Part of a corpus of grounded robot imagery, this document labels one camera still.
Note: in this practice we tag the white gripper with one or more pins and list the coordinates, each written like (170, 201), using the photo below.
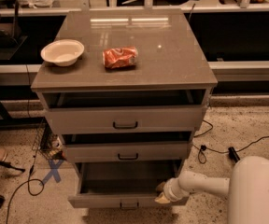
(171, 191)

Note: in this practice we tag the grey drawer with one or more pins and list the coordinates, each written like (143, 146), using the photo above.
(123, 185)
(102, 147)
(126, 112)

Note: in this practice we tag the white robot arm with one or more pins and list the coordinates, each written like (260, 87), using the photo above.
(247, 190)

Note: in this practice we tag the grey drawer cabinet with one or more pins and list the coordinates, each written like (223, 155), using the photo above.
(169, 56)

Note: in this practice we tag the black metal bar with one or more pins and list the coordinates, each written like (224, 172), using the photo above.
(233, 155)

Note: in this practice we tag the blue tape cross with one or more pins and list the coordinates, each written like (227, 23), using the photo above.
(53, 172)

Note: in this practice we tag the crushed orange soda can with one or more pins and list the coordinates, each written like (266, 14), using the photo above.
(119, 57)

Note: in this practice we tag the black stick tool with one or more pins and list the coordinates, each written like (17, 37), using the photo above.
(9, 166)

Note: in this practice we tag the white paper bowl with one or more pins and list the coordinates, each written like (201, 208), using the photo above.
(63, 52)

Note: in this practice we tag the wire basket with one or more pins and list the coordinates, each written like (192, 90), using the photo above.
(47, 143)

